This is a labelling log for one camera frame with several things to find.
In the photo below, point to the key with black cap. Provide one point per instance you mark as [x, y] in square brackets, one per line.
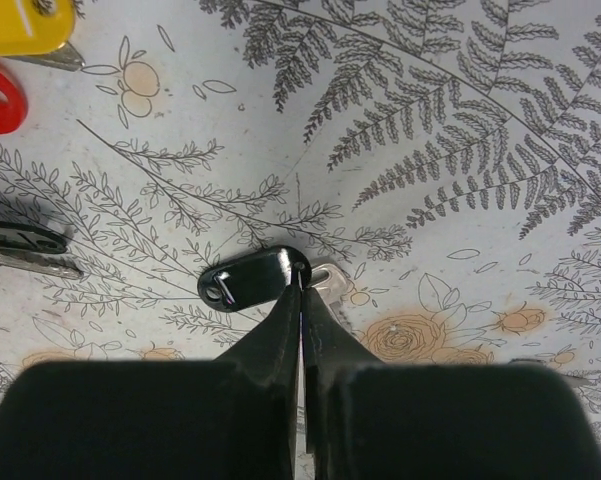
[257, 278]

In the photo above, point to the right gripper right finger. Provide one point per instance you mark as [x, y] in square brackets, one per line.
[366, 419]

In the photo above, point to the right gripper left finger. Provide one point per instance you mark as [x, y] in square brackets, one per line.
[228, 418]

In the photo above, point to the silver key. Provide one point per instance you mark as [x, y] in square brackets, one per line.
[35, 249]

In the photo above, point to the yellow key tag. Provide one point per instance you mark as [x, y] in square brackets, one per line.
[39, 32]

